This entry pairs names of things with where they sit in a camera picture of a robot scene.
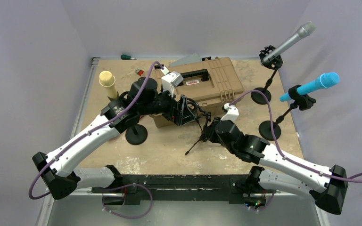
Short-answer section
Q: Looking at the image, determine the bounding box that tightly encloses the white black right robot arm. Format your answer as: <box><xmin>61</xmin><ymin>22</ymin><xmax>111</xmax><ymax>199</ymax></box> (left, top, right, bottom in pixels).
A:
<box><xmin>202</xmin><ymin>117</ymin><xmax>348</xmax><ymax>215</ymax></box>

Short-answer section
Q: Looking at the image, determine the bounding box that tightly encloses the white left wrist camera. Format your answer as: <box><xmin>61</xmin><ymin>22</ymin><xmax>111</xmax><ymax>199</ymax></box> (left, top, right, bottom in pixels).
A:
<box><xmin>161</xmin><ymin>66</ymin><xmax>183</xmax><ymax>97</ymax></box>

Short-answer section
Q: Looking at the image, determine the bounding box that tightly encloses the black clip stand for blue microphone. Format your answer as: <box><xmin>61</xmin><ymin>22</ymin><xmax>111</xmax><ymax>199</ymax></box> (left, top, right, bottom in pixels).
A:
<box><xmin>258</xmin><ymin>85</ymin><xmax>316</xmax><ymax>141</ymax></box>

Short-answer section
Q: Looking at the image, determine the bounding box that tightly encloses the red small tool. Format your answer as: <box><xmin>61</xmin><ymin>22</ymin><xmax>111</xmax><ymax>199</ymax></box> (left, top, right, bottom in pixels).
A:
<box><xmin>135</xmin><ymin>69</ymin><xmax>145</xmax><ymax>76</ymax></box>

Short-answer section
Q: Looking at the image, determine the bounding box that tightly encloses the black tripod shock mount stand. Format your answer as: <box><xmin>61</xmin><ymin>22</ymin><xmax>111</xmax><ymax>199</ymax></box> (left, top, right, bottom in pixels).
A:
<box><xmin>185</xmin><ymin>98</ymin><xmax>221</xmax><ymax>155</ymax></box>

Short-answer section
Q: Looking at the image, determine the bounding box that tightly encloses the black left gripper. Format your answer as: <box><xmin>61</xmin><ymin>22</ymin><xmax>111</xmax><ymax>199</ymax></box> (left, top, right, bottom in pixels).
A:
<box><xmin>139</xmin><ymin>85</ymin><xmax>196</xmax><ymax>126</ymax></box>

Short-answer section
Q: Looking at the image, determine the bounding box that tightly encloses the silver microphone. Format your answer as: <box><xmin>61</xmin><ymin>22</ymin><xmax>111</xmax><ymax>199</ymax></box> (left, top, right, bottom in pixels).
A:
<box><xmin>263</xmin><ymin>21</ymin><xmax>316</xmax><ymax>63</ymax></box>

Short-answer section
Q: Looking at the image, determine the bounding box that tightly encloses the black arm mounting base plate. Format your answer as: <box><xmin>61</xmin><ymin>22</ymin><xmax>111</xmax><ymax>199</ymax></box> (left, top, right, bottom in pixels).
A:
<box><xmin>91</xmin><ymin>174</ymin><xmax>272</xmax><ymax>205</ymax></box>

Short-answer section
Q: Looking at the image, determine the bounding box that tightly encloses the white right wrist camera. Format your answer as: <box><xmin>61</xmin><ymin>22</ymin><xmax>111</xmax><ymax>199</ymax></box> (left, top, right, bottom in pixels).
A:
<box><xmin>221</xmin><ymin>103</ymin><xmax>239</xmax><ymax>122</ymax></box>

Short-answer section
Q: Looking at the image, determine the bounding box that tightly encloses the grey flat sheet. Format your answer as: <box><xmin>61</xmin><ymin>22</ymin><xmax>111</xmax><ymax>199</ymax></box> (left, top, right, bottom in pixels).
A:
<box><xmin>169</xmin><ymin>53</ymin><xmax>202</xmax><ymax>67</ymax></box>

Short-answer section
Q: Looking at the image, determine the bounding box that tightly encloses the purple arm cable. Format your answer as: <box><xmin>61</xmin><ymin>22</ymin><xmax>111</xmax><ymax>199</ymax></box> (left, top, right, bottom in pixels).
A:
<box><xmin>28</xmin><ymin>61</ymin><xmax>165</xmax><ymax>200</ymax></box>
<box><xmin>228</xmin><ymin>89</ymin><xmax>362</xmax><ymax>184</ymax></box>

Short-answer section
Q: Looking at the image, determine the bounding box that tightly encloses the tan plastic tool case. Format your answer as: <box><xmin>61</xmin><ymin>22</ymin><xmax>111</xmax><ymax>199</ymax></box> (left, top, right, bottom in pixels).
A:
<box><xmin>167</xmin><ymin>57</ymin><xmax>245</xmax><ymax>116</ymax></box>

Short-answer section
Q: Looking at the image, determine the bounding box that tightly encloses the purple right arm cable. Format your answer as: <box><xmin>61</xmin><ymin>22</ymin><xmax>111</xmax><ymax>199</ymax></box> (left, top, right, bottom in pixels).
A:
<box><xmin>228</xmin><ymin>89</ymin><xmax>362</xmax><ymax>184</ymax></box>

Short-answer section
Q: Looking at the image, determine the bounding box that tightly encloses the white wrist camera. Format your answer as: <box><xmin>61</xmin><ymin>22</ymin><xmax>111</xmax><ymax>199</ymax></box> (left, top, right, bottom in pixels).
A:
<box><xmin>161</xmin><ymin>66</ymin><xmax>183</xmax><ymax>97</ymax></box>
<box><xmin>221</xmin><ymin>103</ymin><xmax>239</xmax><ymax>122</ymax></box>

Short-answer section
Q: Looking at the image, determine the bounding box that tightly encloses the blue microphone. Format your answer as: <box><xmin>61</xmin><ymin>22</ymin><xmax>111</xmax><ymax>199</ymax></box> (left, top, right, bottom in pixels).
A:
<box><xmin>280</xmin><ymin>72</ymin><xmax>340</xmax><ymax>102</ymax></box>

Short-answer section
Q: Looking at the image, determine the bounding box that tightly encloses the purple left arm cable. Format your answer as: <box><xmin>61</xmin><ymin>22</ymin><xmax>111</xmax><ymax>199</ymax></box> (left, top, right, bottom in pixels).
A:
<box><xmin>28</xmin><ymin>61</ymin><xmax>165</xmax><ymax>200</ymax></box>

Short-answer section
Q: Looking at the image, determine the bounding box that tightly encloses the green screwdriver handle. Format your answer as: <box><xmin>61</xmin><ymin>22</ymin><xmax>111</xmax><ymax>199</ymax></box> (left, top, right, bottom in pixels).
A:
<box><xmin>120</xmin><ymin>54</ymin><xmax>136</xmax><ymax>60</ymax></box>

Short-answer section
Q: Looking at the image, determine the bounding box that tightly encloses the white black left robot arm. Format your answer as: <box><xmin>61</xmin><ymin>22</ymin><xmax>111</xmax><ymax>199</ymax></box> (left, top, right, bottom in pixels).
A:
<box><xmin>33</xmin><ymin>77</ymin><xmax>200</xmax><ymax>200</ymax></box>

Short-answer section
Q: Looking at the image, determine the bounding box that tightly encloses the cream yellow microphone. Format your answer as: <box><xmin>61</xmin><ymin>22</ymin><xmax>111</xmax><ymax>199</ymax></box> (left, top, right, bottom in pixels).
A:
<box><xmin>99</xmin><ymin>71</ymin><xmax>118</xmax><ymax>99</ymax></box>

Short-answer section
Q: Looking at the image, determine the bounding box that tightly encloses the black stand for cream microphone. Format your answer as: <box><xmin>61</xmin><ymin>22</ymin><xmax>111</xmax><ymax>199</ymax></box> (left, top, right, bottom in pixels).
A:
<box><xmin>107</xmin><ymin>96</ymin><xmax>148</xmax><ymax>145</ymax></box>

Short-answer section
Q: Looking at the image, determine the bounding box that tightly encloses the black shock mount round-base stand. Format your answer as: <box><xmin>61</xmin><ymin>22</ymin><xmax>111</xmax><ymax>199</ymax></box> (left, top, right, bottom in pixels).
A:
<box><xmin>251</xmin><ymin>45</ymin><xmax>284</xmax><ymax>105</ymax></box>

